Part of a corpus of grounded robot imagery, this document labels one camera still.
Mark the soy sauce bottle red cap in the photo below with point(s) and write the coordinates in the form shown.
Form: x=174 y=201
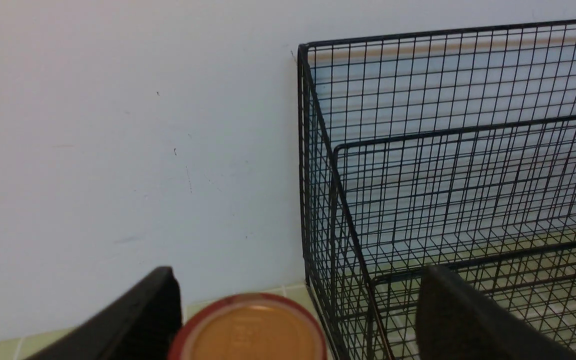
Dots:
x=250 y=326

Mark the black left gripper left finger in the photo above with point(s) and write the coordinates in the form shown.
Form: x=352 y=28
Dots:
x=139 y=325

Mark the black wire mesh rack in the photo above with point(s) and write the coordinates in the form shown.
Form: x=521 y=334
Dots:
x=448 y=147

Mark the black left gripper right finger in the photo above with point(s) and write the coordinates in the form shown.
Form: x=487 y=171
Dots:
x=454 y=321

